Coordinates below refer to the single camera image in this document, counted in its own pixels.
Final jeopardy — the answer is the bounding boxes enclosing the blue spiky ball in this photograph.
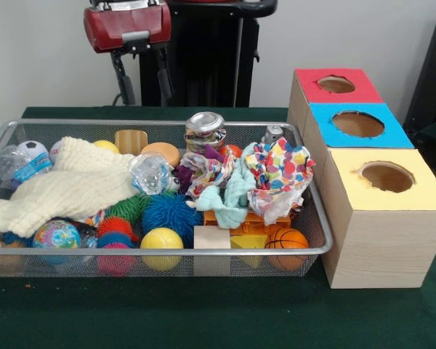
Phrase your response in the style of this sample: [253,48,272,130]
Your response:
[142,193,203,239]

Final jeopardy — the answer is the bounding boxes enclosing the shallow clear mesh bin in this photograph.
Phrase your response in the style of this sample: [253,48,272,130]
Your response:
[0,119,334,279]

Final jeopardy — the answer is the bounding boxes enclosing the globe print ball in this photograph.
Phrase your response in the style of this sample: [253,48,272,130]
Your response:
[32,220,81,265]

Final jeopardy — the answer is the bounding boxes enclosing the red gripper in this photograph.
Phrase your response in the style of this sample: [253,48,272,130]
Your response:
[83,4,174,108]

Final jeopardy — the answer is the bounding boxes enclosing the light teal cloth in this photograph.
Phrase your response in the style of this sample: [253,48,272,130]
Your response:
[195,143,262,229]

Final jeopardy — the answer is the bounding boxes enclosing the crushed bottle with blue label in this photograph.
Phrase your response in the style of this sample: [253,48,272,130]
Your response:
[129,151,174,196]
[0,144,54,182]

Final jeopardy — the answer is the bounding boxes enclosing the colourful spotted cloth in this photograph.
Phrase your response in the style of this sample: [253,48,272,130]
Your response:
[245,136,317,225]

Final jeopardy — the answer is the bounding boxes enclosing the cream knitted cloth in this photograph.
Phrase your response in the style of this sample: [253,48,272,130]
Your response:
[0,136,139,238]

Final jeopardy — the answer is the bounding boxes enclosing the black stand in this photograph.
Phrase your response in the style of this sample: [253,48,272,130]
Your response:
[402,6,436,134]

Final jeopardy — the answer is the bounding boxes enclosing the wooden box with three holes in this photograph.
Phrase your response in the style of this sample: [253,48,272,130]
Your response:
[286,67,436,290]

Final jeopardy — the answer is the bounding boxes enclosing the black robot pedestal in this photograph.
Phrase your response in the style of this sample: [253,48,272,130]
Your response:
[137,0,279,108]

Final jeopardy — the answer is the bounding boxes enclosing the yellow ball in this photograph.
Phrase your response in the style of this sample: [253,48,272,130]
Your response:
[140,228,185,272]

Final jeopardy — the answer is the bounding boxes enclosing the crushed silver metal can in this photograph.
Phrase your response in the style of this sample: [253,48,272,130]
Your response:
[184,111,227,156]

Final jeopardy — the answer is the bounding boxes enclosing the black and white soccer ball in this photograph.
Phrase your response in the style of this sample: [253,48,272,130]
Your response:
[17,140,49,161]

